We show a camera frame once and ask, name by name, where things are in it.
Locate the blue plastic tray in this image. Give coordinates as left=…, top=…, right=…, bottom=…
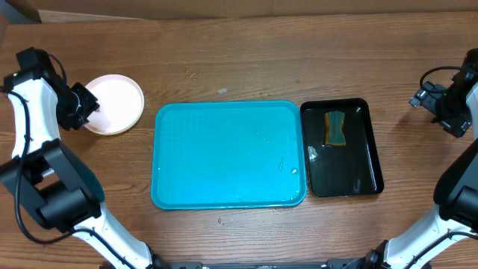
left=150, top=100, right=308, bottom=210

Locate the black water tray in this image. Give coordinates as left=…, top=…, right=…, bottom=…
left=300, top=98, right=385, bottom=197

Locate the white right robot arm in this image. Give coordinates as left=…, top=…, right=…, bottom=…
left=346, top=49, right=477, bottom=269

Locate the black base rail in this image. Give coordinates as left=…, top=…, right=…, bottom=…
left=170, top=258, right=364, bottom=269

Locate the brown cardboard backdrop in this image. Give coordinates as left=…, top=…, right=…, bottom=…
left=6, top=0, right=477, bottom=20

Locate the green yellow sponge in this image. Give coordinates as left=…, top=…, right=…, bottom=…
left=324, top=111, right=347, bottom=146

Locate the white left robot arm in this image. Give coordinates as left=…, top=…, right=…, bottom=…
left=1, top=47, right=170, bottom=268

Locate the white plate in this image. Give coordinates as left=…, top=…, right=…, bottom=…
left=85, top=74, right=145, bottom=135

